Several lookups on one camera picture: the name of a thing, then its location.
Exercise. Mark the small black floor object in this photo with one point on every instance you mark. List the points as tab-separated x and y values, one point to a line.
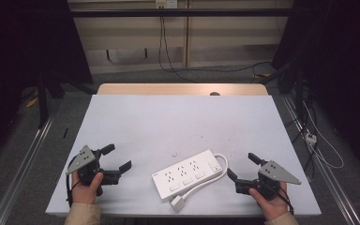
65	132

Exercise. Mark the white wall outlet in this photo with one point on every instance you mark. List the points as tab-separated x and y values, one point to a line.
167	3

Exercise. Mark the beige wall cabinet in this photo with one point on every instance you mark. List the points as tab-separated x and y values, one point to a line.
231	31

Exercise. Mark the black curtain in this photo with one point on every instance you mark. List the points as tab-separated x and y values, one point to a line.
12	47
340	47

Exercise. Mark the white table board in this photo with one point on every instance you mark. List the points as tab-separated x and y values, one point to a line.
168	125

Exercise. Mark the wooden desk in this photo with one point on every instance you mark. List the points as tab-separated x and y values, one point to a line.
168	89

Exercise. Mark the person's left hand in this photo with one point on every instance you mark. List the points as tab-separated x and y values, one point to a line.
86	192

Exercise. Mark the aluminium floor rail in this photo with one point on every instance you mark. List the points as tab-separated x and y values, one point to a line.
334	187
22	168

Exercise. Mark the small white floor power strip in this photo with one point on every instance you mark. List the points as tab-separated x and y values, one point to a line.
311	138

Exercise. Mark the person's right hand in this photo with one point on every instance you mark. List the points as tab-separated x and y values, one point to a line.
273	206

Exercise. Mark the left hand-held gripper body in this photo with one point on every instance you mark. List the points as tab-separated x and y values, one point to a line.
89	167

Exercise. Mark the black horizontal bar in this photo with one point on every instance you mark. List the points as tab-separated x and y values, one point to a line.
200	12

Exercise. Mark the yellow floor tape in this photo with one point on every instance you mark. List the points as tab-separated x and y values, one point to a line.
261	75
32	102

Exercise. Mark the black metal stand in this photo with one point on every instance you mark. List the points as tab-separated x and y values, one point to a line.
298	93
42	103

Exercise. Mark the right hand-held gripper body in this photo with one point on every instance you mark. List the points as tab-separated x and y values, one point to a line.
270	181

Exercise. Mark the white plug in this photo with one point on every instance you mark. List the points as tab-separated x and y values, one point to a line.
177	203

